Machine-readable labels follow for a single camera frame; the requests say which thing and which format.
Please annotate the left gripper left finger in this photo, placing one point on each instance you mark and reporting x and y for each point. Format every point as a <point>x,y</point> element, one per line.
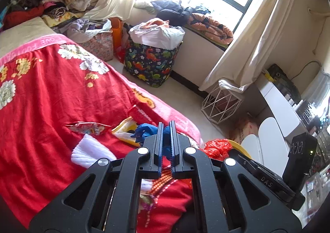
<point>105,198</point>

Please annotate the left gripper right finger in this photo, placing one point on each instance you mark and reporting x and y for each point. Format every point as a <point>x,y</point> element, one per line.
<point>236,194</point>

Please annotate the white foam fruit net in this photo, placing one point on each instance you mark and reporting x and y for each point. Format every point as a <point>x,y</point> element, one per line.
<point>89,150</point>

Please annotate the yellow snack bag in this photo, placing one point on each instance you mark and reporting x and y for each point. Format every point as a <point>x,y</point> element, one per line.
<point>125,131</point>

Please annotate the dark red candy wrapper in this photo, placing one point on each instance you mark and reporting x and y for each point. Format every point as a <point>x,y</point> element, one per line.
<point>90,128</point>

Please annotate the red tube package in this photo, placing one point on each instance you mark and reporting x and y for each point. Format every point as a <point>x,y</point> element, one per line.
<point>140,116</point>

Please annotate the yellow rimmed black trash bin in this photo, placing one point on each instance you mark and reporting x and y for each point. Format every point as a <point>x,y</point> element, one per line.
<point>239,148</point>

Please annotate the clear cosmetics organizer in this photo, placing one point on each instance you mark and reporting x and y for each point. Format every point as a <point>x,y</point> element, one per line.
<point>315,119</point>

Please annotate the black bag on dresser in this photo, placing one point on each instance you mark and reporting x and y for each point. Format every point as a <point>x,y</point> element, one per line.
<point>283,83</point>

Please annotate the right cream curtain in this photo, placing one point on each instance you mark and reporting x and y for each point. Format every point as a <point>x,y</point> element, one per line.
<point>254,40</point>

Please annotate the red floral blanket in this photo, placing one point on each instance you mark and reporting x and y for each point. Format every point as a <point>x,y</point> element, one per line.
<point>47,84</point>

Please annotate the orange patterned quilt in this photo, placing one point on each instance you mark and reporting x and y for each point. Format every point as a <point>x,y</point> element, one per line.
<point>210,28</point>

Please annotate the pink floral storage box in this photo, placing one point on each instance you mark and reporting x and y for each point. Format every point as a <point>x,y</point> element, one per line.
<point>101,46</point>

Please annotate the dinosaur print laundry basket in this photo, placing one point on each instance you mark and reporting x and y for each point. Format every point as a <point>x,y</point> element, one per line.
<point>151,50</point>

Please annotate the orange bag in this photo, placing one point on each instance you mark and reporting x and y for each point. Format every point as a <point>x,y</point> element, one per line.
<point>117,31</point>

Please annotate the dark jacket on sill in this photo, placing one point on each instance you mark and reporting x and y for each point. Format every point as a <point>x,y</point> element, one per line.
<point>175,13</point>

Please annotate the white wire side table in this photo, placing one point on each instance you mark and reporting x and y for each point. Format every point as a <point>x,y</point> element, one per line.
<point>220,104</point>

